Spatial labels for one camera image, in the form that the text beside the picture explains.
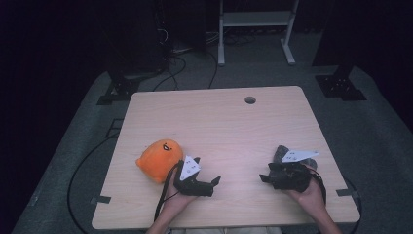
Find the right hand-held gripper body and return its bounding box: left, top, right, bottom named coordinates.
left=268, top=149, right=320, bottom=193

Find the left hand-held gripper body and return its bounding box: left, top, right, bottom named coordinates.
left=172, top=155, right=215, bottom=198

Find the orange plush toy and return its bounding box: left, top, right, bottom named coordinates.
left=135, top=138, right=185, bottom=185

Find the person's left hand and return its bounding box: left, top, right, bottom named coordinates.
left=163, top=169, right=200, bottom=213

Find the person's right hand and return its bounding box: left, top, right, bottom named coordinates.
left=284, top=165, right=327, bottom=215

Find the black tape strip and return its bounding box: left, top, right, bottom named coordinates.
left=90, top=195, right=112, bottom=206
left=335, top=187, right=360, bottom=198

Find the black stand base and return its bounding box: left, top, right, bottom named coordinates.
left=314, top=65, right=368, bottom=102
left=95, top=77, right=141, bottom=106

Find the white metal stand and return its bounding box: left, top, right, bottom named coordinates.
left=217, top=0, right=301, bottom=67

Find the left hand-held gripper cable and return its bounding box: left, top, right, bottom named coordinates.
left=153, top=162, right=180, bottom=222

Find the hand-held gripper cable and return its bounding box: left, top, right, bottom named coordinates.
left=153, top=162, right=180, bottom=222
left=304, top=165, right=327, bottom=207

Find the right hand-held gripper cable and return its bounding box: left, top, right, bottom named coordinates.
left=304, top=165, right=327, bottom=207

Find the short black floor cable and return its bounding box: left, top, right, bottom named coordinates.
left=343, top=177, right=363, bottom=234

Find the bundle of black cables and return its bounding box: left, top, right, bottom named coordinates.
left=151, top=27, right=219, bottom=93

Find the long black floor cable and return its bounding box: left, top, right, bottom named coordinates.
left=66, top=136, right=119, bottom=234

